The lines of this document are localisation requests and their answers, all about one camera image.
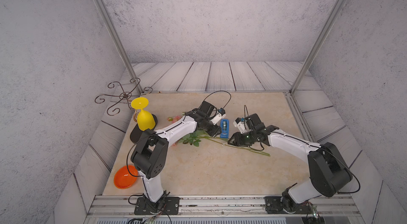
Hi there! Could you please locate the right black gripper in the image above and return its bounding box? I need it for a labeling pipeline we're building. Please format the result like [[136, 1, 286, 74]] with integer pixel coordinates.
[[226, 131, 256, 147]]

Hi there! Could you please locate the blue tape dispenser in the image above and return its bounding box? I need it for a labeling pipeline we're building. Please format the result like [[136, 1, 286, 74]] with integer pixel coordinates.
[[219, 119, 230, 139]]

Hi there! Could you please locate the artificial flower bouquet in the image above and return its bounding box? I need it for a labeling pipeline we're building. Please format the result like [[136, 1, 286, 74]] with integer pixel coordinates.
[[172, 130, 270, 157]]

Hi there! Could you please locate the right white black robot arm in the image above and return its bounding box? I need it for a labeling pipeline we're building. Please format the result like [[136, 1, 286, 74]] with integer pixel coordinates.
[[228, 114, 354, 208]]

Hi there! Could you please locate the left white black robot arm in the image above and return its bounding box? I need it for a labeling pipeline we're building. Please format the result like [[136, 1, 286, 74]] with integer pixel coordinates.
[[130, 97, 226, 203]]

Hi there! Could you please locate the yellow plastic goblet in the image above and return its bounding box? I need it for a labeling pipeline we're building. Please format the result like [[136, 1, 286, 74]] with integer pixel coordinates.
[[131, 97, 156, 131]]

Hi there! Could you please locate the black oval tray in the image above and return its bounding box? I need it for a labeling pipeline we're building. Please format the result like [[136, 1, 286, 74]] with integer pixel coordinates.
[[130, 114, 158, 144]]

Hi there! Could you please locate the orange plastic bowl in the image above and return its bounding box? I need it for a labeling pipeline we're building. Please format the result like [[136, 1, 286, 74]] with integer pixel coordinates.
[[113, 165, 139, 189]]

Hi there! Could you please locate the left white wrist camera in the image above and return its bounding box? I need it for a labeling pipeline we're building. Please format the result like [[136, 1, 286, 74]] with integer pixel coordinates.
[[210, 108, 226, 125]]

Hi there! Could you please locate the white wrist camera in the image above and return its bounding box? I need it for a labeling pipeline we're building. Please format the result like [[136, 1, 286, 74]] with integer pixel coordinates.
[[210, 108, 226, 125], [233, 118, 249, 134]]

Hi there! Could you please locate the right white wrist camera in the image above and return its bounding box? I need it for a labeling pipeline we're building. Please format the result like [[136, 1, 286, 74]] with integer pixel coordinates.
[[233, 118, 249, 134]]

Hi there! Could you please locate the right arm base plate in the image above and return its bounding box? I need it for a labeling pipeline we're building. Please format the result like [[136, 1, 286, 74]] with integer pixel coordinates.
[[264, 196, 313, 214]]

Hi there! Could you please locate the aluminium rail front frame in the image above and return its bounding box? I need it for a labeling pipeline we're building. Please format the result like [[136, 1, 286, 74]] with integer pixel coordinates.
[[85, 195, 364, 224]]

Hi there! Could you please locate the curly metal wire stand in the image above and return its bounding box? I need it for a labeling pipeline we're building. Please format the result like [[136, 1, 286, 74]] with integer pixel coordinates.
[[94, 77, 153, 117]]

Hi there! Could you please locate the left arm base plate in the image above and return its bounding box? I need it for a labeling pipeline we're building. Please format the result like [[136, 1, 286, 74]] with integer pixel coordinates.
[[134, 196, 180, 216]]

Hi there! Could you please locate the left aluminium corner post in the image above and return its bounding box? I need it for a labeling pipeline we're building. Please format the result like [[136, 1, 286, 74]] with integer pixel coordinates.
[[93, 0, 137, 79]]

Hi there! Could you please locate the aluminium corner post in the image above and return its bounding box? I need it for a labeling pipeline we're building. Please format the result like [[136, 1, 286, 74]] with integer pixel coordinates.
[[93, 0, 137, 79], [289, 0, 347, 95]]

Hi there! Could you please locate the right aluminium corner post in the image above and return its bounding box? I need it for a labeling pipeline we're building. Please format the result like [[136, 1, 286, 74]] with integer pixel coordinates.
[[289, 0, 347, 95]]

